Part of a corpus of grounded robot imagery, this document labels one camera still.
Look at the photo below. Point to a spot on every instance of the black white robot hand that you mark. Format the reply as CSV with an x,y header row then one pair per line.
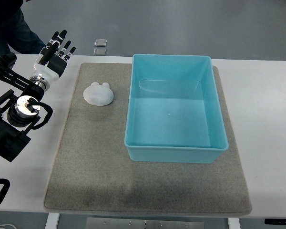
x,y
52,60

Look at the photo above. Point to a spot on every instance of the white toy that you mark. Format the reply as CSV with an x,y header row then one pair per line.
x,y
98,94

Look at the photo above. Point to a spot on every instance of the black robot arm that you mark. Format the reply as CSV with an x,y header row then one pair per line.
x,y
19,114

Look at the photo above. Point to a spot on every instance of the blue plastic box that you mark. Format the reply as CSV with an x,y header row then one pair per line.
x,y
174,111

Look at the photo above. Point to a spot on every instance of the lower silver floor plate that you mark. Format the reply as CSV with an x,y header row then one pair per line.
x,y
99,51

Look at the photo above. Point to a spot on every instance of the silver floor plate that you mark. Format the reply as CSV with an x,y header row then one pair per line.
x,y
100,43
99,51

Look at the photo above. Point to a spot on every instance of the upper silver floor plate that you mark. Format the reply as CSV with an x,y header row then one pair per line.
x,y
100,43

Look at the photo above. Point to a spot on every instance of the person in dark clothes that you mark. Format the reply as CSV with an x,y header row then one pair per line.
x,y
15,32

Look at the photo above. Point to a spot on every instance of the grey felt mat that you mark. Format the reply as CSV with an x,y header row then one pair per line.
x,y
93,173

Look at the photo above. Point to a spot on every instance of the black table control panel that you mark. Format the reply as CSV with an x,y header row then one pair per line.
x,y
275,221

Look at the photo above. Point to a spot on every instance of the metal table frame plate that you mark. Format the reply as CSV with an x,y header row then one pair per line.
x,y
110,223

